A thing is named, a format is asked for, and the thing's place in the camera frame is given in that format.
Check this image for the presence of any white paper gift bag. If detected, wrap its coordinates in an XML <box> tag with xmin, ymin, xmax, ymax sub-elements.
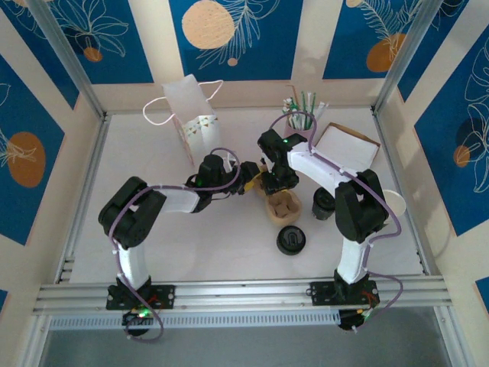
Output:
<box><xmin>143</xmin><ymin>74</ymin><xmax>225</xmax><ymax>167</ymax></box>

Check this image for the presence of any aluminium frame post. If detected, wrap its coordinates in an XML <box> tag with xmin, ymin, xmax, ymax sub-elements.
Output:
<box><xmin>28</xmin><ymin>0</ymin><xmax>107</xmax><ymax>120</ymax></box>
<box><xmin>372</xmin><ymin>0</ymin><xmax>448</xmax><ymax>115</ymax></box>

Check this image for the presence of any grey slotted cable duct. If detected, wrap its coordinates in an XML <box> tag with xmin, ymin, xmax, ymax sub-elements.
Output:
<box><xmin>49</xmin><ymin>309</ymin><xmax>342</xmax><ymax>330</ymax></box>

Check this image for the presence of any black plastic cup lid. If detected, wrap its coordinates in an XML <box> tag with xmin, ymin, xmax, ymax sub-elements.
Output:
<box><xmin>275</xmin><ymin>225</ymin><xmax>307</xmax><ymax>256</ymax></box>

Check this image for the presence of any white paper napkin stack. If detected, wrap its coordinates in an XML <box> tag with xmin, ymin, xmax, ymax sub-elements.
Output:
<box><xmin>316</xmin><ymin>126</ymin><xmax>377</xmax><ymax>175</ymax></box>

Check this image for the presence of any brown cardboard napkin tray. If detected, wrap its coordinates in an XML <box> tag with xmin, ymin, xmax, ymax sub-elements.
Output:
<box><xmin>313</xmin><ymin>122</ymin><xmax>382</xmax><ymax>180</ymax></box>

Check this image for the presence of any white wrapped straw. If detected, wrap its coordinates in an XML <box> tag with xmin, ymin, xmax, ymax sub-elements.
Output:
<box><xmin>281</xmin><ymin>97</ymin><xmax>299</xmax><ymax>123</ymax></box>
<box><xmin>311</xmin><ymin>99</ymin><xmax>332</xmax><ymax>123</ymax></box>

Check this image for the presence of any aluminium front rail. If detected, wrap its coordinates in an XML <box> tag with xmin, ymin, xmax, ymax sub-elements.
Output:
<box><xmin>33</xmin><ymin>278</ymin><xmax>449</xmax><ymax>315</ymax></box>

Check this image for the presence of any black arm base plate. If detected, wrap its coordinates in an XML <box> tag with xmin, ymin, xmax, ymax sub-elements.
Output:
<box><xmin>106</xmin><ymin>284</ymin><xmax>176</xmax><ymax>310</ymax></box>
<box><xmin>309</xmin><ymin>281</ymin><xmax>381</xmax><ymax>307</ymax></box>

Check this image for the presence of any black controller board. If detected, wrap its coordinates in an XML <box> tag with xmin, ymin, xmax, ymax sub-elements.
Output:
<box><xmin>338</xmin><ymin>309</ymin><xmax>377</xmax><ymax>332</ymax></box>
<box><xmin>121</xmin><ymin>307</ymin><xmax>154</xmax><ymax>337</ymax></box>

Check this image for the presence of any brown wrapped straw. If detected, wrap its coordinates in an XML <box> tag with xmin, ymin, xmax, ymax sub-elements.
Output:
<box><xmin>286</xmin><ymin>83</ymin><xmax>303</xmax><ymax>115</ymax></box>

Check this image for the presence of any pink straw holder cup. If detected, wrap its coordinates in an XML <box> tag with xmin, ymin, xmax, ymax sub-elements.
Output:
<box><xmin>284</xmin><ymin>114</ymin><xmax>317</xmax><ymax>135</ymax></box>

